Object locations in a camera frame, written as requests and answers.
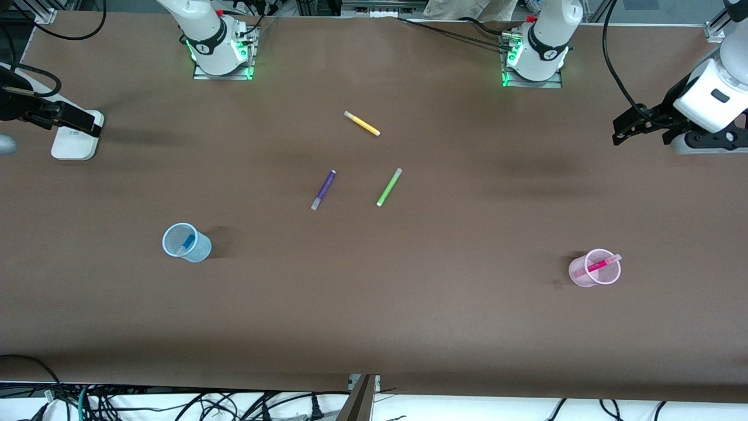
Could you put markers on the yellow marker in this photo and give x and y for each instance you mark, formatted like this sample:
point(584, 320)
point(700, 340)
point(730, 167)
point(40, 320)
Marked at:
point(362, 123)

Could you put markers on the black power plug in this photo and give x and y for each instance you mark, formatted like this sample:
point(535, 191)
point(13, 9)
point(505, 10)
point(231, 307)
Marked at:
point(316, 408)

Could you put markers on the green marker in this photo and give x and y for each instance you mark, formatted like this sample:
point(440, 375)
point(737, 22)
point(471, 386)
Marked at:
point(389, 187)

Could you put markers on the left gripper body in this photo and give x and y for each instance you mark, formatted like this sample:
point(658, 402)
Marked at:
point(667, 111)

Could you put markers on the purple marker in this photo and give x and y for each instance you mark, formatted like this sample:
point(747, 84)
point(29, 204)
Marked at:
point(323, 190)

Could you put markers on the translucent pink plastic cup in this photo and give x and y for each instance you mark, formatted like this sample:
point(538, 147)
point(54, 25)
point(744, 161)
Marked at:
point(595, 275)

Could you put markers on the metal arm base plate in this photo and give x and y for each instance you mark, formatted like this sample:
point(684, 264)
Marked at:
point(225, 75)
point(529, 83)

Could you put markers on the translucent blue plastic cup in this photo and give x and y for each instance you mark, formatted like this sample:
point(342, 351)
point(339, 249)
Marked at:
point(187, 242)

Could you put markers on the white desk lamp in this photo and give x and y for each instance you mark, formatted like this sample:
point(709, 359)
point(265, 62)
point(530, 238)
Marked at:
point(73, 146)

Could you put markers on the aluminium frame profile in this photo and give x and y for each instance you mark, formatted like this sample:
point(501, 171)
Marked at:
point(45, 11)
point(714, 29)

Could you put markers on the dark table support beam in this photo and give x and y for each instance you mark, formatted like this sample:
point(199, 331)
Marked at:
point(355, 400)

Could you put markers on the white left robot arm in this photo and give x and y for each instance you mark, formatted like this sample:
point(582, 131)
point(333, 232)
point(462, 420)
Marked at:
point(546, 41)

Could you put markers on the beige cloth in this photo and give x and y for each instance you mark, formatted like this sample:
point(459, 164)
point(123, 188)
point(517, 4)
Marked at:
point(467, 8)

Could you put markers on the blue marker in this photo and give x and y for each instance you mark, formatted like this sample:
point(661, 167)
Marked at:
point(187, 243)

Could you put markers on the pink marker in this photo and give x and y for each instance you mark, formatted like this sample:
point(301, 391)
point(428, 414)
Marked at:
point(597, 266)

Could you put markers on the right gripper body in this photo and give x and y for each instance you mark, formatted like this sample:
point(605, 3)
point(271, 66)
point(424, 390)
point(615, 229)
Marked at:
point(13, 109)

